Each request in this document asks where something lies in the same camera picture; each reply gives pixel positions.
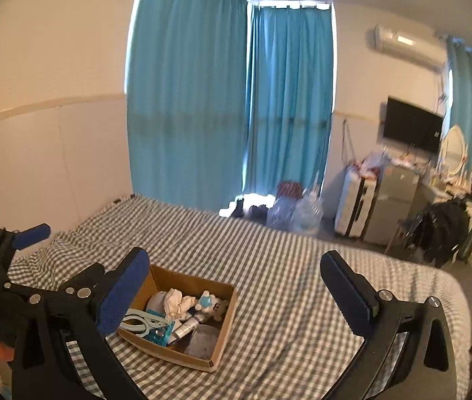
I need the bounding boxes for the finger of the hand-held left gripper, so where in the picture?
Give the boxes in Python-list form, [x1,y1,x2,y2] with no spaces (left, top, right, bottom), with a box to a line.
[0,224,52,288]
[4,263,107,313]

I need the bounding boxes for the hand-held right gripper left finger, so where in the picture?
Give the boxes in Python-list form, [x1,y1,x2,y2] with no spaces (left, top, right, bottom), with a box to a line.
[11,247,153,400]

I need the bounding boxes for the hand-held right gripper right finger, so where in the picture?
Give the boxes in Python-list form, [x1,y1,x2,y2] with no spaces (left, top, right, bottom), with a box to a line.
[320,251,459,400]

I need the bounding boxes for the light blue scissors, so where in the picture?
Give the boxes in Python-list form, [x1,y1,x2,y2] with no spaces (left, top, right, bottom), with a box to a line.
[121,308,166,335]

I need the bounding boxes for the white sock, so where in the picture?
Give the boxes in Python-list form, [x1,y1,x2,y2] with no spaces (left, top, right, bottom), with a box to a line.
[164,288,197,319]

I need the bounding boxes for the teal card package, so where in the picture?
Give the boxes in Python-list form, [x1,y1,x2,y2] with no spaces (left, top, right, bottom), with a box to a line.
[146,323,175,347]

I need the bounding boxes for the white squeeze tube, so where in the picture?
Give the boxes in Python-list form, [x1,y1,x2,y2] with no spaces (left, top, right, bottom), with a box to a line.
[173,312,216,341]

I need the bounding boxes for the white plush toy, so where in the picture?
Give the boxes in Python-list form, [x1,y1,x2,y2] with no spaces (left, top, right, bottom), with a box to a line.
[196,291,230,322]

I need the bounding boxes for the clear plastic container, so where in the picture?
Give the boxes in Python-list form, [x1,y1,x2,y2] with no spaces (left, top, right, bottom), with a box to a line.
[183,325,222,359]

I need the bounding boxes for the brown cardboard box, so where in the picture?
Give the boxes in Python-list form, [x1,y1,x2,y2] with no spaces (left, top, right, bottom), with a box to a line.
[118,264,238,373]

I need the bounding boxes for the grey checkered bed blanket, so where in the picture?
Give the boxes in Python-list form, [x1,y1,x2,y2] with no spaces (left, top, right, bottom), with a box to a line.
[0,195,472,400]

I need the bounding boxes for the folding chair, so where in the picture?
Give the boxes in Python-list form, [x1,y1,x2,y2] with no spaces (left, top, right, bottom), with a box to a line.
[384,217,425,260]

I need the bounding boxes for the white suitcase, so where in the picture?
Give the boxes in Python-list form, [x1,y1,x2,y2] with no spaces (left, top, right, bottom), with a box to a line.
[335,169,381,241]

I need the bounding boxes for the grey mini fridge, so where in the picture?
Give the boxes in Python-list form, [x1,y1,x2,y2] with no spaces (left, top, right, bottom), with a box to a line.
[363,162,421,246]

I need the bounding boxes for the clear water jug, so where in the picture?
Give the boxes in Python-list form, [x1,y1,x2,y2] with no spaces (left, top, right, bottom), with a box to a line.
[267,194,300,231]

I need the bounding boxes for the black backpack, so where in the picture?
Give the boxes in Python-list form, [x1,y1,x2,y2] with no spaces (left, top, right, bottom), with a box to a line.
[417,198,471,268]

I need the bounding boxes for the dark red patterned bag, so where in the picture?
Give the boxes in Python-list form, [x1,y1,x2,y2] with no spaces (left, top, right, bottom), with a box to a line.
[278,180,304,201]

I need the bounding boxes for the clear plastic bag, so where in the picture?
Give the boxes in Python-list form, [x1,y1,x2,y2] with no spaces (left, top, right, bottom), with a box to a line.
[365,149,387,172]

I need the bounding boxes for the white oval vanity mirror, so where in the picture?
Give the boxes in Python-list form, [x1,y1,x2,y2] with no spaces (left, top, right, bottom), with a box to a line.
[438,124,468,178]

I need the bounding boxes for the narrow blue curtain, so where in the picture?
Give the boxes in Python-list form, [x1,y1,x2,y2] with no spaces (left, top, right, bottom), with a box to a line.
[242,2,337,201]

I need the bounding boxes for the wide blue curtain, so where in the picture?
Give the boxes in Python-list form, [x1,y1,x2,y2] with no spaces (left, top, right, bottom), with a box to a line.
[125,0,250,214]

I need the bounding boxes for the teal curtain with eyelets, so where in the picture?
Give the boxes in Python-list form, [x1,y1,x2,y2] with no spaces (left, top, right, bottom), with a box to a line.
[446,37,472,176]

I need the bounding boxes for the white air conditioner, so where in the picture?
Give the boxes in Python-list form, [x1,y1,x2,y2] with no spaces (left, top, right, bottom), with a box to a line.
[374,25,447,72]

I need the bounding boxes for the hanging wall cable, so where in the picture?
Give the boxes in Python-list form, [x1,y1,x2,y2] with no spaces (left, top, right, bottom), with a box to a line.
[342,119,356,168]

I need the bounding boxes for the black wall television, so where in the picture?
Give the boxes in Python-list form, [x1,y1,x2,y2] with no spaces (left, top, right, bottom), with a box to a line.
[383,97,444,153]

